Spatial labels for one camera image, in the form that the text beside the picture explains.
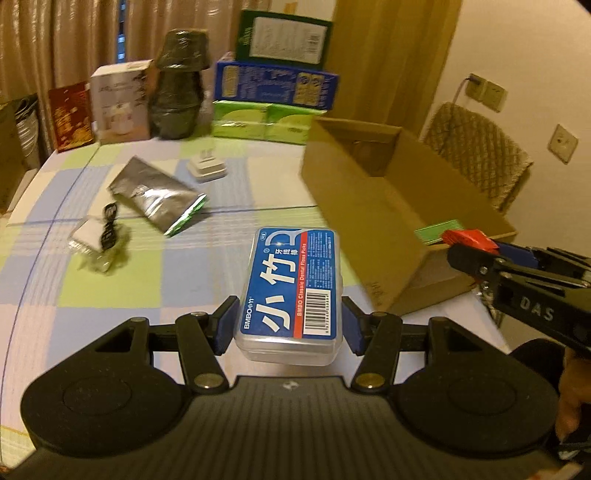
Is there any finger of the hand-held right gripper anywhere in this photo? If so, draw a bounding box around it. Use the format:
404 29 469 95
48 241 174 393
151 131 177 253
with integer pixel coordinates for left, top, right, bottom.
447 244 509 289
496 242 549 269

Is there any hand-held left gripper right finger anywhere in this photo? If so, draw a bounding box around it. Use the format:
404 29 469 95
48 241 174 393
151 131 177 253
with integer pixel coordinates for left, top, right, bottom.
341 295 485 394

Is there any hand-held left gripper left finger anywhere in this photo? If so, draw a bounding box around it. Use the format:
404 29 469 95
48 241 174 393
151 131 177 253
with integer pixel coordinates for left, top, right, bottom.
95 295 240 394

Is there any red card packet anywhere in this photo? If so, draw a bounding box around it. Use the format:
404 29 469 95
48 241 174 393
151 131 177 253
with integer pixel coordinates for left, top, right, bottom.
440 228 499 254

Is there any small green carton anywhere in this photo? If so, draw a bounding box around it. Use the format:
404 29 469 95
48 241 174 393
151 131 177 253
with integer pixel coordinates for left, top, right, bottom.
414 219 465 245

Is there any blue label floss pick box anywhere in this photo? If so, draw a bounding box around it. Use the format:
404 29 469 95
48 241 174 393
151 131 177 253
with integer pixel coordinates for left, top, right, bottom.
233 226 345 366

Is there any cardboard box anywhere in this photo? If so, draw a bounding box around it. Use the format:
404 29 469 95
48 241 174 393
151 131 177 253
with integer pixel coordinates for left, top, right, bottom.
300 116 518 315

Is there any silver foil pouch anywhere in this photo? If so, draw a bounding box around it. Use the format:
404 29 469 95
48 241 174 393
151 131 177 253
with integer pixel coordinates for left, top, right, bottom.
107 156 208 237

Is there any white power adapter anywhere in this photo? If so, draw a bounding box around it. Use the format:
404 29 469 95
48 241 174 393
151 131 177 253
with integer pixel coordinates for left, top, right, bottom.
187 148 228 183

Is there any checked cloth desktop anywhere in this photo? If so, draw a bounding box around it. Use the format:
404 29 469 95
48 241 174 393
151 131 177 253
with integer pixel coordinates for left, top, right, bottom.
0 136 497 402

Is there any person's right hand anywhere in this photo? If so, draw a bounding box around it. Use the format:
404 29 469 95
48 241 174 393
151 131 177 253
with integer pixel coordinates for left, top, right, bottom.
556 348 591 439

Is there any green tissue pack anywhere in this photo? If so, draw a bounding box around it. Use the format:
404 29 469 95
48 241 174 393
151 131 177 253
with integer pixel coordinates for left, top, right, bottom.
264 104 324 146
211 99 271 140

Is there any ochre curtain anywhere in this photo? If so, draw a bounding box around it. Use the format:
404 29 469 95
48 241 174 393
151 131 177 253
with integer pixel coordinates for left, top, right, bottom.
323 0 462 139

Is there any stack of dark plastic cups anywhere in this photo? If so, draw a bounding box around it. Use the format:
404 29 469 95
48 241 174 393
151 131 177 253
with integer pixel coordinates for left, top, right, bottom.
150 28 211 140

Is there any white humidifier carton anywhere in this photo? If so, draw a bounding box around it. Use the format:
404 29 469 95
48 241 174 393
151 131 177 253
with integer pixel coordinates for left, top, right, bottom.
89 59 155 145

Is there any blue carton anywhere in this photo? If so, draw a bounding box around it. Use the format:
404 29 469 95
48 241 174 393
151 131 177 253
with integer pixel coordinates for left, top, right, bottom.
213 52 340 110

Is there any red gold gift packet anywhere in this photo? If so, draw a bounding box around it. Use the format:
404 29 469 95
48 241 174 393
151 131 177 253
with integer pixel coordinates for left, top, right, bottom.
48 82 95 153

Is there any grey striped bag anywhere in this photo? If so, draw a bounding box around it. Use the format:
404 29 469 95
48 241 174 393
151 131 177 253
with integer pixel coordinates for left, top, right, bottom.
16 95 41 168

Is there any dark green carton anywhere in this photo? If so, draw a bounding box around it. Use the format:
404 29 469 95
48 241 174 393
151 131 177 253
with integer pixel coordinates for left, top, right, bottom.
235 9 334 71

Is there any beige curtain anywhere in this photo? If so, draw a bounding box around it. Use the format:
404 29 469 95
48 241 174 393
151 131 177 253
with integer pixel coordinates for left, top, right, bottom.
0 0 340 107

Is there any wall socket plate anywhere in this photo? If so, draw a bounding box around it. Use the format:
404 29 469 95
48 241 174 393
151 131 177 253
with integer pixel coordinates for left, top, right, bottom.
548 124 579 163

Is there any coiled black cable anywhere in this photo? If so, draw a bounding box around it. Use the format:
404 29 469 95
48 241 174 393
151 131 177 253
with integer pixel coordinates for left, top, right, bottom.
99 202 118 250

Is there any empty wall outlet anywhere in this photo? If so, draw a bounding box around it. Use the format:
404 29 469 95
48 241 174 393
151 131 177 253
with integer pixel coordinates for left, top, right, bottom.
482 80 507 112

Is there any wall outlet with plug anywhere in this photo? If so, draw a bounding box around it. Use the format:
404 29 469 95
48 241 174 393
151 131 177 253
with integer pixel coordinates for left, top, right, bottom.
466 74 489 100

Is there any grey charger cable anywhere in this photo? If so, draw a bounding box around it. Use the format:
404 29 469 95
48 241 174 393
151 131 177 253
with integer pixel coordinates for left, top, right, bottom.
450 74 482 107

